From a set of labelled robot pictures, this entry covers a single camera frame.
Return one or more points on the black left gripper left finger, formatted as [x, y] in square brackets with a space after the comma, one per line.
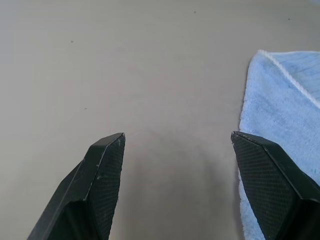
[90, 195]

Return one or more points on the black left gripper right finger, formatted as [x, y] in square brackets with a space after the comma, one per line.
[272, 190]

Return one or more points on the light blue towel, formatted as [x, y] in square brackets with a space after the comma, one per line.
[280, 100]

